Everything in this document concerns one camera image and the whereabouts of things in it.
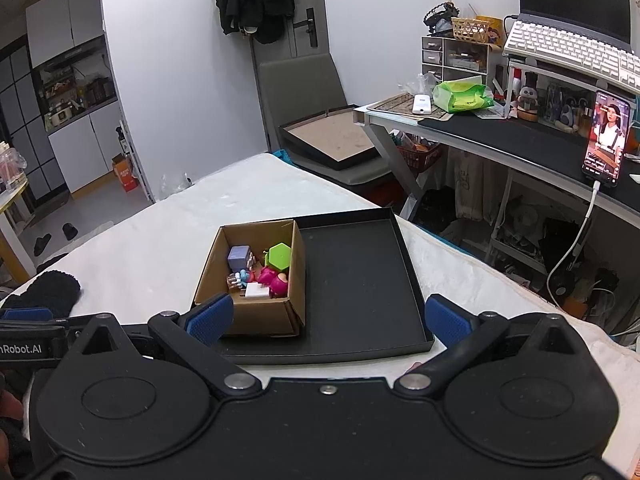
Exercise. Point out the black picture frame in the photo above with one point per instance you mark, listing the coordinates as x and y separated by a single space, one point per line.
331 138

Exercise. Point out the red basket under desk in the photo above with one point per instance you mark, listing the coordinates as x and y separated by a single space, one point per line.
419 154

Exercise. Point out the brown cardboard box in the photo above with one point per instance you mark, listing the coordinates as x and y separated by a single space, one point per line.
277 317

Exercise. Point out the black shallow tray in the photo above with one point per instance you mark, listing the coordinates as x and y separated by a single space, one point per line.
363 300

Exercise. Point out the white kitchen cabinet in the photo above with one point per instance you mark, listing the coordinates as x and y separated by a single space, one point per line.
59 107

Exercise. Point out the grey desk drawer organizer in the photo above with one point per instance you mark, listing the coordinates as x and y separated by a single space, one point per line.
451 59

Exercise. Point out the white USB charger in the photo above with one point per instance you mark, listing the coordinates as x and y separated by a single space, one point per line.
255 290

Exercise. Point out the black door handle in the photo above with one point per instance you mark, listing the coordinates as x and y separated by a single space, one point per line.
310 27

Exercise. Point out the smartphone with lit screen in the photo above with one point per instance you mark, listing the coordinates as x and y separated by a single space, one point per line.
607 139

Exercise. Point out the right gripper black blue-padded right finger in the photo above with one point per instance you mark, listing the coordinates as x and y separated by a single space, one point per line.
466 337

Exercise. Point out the white keyboard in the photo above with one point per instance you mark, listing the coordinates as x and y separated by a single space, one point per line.
579 53

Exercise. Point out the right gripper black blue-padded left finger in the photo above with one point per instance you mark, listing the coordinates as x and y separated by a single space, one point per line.
188 339

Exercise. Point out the pink monster toy figure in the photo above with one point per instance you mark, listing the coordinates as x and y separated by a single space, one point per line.
276 282

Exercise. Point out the blue smurf mug figure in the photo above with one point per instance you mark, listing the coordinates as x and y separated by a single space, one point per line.
239 280

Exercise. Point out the green wet wipes pack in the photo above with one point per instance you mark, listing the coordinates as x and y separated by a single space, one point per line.
462 95

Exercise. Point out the woven basket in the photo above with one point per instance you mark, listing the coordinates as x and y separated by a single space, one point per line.
470 30

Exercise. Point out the grey chair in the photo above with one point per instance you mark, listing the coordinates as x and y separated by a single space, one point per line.
297 88

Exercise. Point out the orange cardboard box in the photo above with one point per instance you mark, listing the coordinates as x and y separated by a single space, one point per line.
124 173

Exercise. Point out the green hexagonal toy box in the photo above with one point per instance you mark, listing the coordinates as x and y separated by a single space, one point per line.
278 257

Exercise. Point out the purple cube toy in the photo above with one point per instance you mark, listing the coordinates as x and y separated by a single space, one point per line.
239 258

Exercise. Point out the grey desk with black mat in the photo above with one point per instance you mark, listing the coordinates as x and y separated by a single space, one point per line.
536 150

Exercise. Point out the white power bank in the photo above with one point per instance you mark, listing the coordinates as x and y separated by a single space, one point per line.
422 105

